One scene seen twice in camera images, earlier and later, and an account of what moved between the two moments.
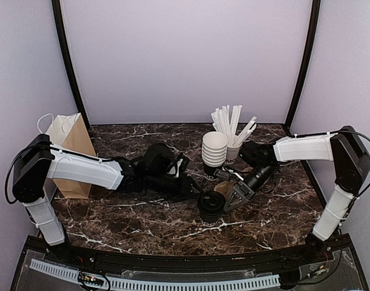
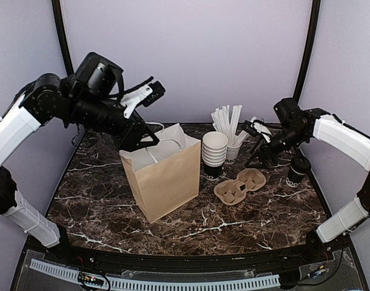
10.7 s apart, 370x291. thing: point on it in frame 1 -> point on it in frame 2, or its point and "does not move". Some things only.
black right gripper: (236, 189) -> (260, 152)
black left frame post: (57, 10) does not move
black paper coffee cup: (210, 216) -> (294, 179)
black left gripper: (184, 193) -> (131, 134)
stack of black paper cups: (214, 148) does not move
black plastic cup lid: (212, 202) -> (300, 165)
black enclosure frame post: (302, 79) does not move
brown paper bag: (68, 131) -> (165, 176)
